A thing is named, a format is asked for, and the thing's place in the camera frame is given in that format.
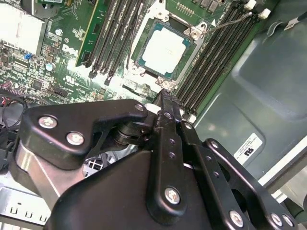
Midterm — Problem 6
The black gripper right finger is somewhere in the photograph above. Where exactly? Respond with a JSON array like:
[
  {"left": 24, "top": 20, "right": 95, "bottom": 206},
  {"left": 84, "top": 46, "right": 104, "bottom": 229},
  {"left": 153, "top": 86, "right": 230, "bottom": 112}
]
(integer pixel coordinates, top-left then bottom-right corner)
[{"left": 167, "top": 92, "right": 297, "bottom": 230}]

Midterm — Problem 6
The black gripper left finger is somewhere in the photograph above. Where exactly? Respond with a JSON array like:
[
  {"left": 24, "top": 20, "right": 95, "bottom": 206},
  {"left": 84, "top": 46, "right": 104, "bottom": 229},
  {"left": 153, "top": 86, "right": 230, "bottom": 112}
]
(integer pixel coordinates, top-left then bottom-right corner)
[{"left": 18, "top": 89, "right": 188, "bottom": 226}]

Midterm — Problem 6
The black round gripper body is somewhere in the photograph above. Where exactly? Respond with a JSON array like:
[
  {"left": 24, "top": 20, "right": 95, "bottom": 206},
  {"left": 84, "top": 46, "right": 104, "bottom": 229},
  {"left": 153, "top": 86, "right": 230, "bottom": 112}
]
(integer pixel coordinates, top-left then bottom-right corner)
[{"left": 44, "top": 148, "right": 227, "bottom": 230}]

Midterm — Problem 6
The silver-topped CPU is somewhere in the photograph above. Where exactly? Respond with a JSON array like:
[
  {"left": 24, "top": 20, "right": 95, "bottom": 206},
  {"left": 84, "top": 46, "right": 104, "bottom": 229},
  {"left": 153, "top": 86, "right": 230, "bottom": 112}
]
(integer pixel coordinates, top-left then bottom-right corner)
[{"left": 135, "top": 22, "right": 193, "bottom": 80}]

